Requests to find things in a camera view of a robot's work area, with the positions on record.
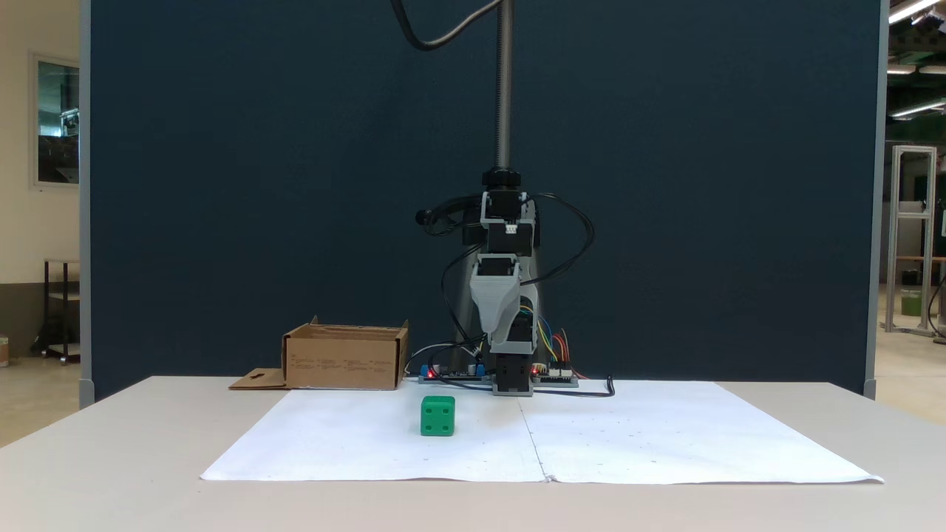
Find grey ribbed gripper jaw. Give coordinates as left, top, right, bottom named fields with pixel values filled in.
left=473, top=285, right=523, bottom=335

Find green die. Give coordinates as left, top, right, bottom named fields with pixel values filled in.
left=421, top=395, right=456, bottom=437

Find blue circuit board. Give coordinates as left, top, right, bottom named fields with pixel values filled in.
left=418, top=362, right=490, bottom=385

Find brown cardboard box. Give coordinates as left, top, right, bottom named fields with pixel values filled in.
left=229, top=316, right=410, bottom=391

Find white paper sheet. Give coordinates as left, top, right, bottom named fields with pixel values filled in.
left=517, top=381, right=885, bottom=485
left=201, top=389, right=549, bottom=482

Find dark blue partition panel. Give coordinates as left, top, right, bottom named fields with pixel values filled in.
left=79, top=0, right=888, bottom=400

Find black shelf cart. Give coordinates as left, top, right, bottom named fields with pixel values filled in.
left=42, top=259, right=81, bottom=364

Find framed window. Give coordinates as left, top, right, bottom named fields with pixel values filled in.
left=30, top=52, right=81, bottom=190

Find black elbow motor cable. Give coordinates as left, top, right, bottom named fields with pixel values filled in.
left=440, top=244, right=489, bottom=348

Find red wires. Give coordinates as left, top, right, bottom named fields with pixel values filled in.
left=551, top=331, right=585, bottom=379

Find circuit board with coloured wires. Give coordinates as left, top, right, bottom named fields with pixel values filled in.
left=531, top=366, right=580, bottom=388

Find black wrist motor cable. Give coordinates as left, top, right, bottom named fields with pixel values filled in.
left=526, top=193, right=596, bottom=287

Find black power cable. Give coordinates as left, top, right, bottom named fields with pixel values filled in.
left=532, top=375, right=616, bottom=398

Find metal camera stand pole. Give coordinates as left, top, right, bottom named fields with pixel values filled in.
left=494, top=0, right=515, bottom=172

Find grey camera cable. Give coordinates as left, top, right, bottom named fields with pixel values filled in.
left=390, top=0, right=505, bottom=52

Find aluminium profile frame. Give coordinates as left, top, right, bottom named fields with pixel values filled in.
left=885, top=145, right=939, bottom=335

